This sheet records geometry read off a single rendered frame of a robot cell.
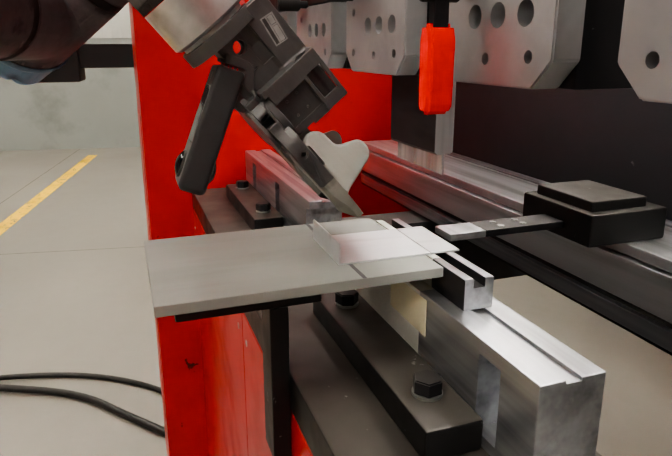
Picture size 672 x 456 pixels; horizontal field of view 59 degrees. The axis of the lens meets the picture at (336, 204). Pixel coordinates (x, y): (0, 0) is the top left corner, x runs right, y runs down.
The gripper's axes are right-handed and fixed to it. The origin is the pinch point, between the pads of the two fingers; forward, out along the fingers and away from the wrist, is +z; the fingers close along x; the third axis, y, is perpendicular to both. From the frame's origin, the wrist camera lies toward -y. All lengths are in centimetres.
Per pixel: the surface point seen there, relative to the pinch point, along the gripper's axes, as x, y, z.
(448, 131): -4.0, 12.4, 0.9
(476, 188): 25.9, 21.1, 26.7
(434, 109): -15.2, 8.6, -6.7
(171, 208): 86, -21, 10
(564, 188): 2.6, 22.3, 20.7
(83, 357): 182, -99, 53
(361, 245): 0.0, -0.9, 5.4
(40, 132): 735, -138, -9
